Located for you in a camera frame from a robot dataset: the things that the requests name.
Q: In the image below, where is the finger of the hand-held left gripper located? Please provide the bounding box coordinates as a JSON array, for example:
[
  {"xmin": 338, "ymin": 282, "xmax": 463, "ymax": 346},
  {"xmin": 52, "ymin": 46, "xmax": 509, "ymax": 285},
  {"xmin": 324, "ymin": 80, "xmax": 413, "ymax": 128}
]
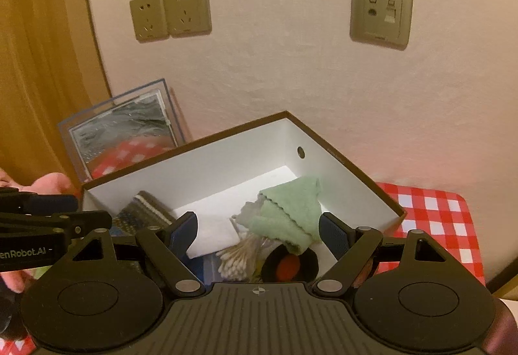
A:
[
  {"xmin": 0, "ymin": 211, "xmax": 113, "ymax": 238},
  {"xmin": 0, "ymin": 187, "xmax": 78, "ymax": 215}
]

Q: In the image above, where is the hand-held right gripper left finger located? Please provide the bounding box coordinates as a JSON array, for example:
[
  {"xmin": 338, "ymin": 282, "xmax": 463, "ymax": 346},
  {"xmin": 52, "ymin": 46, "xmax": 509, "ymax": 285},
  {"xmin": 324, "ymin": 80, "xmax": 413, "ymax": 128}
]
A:
[{"xmin": 69, "ymin": 211, "xmax": 205, "ymax": 297}]

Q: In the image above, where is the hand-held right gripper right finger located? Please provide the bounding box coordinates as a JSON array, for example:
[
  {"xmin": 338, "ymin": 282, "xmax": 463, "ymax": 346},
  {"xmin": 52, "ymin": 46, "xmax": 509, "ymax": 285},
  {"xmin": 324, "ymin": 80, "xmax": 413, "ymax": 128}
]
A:
[{"xmin": 311, "ymin": 212, "xmax": 448, "ymax": 297}]

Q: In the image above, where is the striped knitted sock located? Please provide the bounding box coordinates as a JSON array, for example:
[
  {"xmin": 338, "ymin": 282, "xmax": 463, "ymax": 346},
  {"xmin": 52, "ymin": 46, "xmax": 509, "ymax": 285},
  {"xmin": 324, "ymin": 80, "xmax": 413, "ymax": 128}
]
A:
[{"xmin": 111, "ymin": 191, "xmax": 176, "ymax": 238}]

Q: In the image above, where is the grey-green cloth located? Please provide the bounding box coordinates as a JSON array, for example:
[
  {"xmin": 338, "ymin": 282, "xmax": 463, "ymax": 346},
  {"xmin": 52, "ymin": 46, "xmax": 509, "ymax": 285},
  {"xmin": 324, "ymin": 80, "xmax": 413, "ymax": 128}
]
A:
[{"xmin": 232, "ymin": 176, "xmax": 324, "ymax": 254}]

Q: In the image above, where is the black and red round puff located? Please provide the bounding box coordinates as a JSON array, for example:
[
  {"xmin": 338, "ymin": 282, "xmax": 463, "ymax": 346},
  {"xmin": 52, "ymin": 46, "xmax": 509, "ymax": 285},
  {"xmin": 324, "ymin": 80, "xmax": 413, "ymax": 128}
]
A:
[{"xmin": 261, "ymin": 246, "xmax": 320, "ymax": 283}]

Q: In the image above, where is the bag of cotton swabs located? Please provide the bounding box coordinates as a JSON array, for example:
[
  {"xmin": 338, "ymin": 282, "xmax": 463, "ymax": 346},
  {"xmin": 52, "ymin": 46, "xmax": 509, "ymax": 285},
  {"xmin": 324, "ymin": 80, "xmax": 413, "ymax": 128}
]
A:
[{"xmin": 214, "ymin": 234, "xmax": 276, "ymax": 283}]

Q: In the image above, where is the brown cardboard box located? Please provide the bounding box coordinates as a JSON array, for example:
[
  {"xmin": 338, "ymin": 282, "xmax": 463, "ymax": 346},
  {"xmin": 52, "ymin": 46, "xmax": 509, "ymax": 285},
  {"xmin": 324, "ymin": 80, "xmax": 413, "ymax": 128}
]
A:
[{"xmin": 81, "ymin": 111, "xmax": 406, "ymax": 285}]

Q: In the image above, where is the pink starfish plush toy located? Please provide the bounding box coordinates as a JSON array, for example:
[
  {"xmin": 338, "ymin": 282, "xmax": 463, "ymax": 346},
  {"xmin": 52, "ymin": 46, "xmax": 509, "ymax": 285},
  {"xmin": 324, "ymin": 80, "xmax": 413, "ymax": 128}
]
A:
[{"xmin": 0, "ymin": 171, "xmax": 79, "ymax": 293}]

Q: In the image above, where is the framed picture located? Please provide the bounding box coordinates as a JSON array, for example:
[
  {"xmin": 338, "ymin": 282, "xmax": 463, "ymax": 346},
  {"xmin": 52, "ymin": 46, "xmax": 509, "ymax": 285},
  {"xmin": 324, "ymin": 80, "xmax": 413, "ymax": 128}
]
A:
[{"xmin": 58, "ymin": 77, "xmax": 191, "ymax": 182}]

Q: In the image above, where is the red white checkered tablecloth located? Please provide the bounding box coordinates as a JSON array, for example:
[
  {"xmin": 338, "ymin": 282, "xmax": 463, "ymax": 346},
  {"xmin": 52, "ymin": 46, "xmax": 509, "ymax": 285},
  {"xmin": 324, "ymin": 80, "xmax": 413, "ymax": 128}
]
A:
[{"xmin": 0, "ymin": 182, "xmax": 486, "ymax": 355}]

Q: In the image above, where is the wooden door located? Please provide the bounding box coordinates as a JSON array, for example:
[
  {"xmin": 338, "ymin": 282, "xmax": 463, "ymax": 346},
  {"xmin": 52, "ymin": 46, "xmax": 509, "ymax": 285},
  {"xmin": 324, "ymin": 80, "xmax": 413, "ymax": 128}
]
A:
[{"xmin": 0, "ymin": 0, "xmax": 112, "ymax": 194}]

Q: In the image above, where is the beige wall power socket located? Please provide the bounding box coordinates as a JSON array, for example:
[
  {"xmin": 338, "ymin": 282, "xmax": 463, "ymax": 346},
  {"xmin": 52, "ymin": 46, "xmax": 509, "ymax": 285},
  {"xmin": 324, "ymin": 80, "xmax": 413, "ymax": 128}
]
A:
[
  {"xmin": 163, "ymin": 0, "xmax": 212, "ymax": 36},
  {"xmin": 129, "ymin": 0, "xmax": 168, "ymax": 42}
]

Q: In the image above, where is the beige wall data socket panel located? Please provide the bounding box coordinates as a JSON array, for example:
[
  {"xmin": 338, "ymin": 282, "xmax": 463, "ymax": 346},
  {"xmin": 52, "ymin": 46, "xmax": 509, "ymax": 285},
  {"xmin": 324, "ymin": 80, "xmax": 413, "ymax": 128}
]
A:
[{"xmin": 350, "ymin": 0, "xmax": 414, "ymax": 51}]

